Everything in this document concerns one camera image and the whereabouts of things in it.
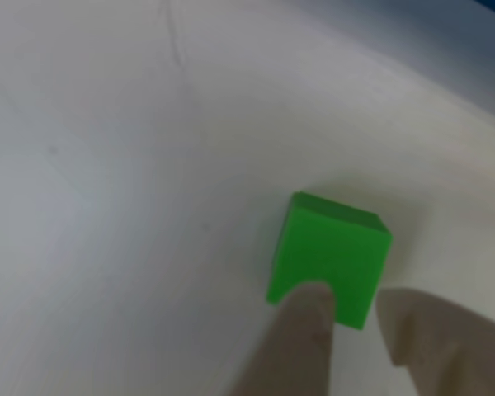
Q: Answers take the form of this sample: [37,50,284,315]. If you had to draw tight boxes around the green cube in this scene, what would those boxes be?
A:
[265,190,394,331]

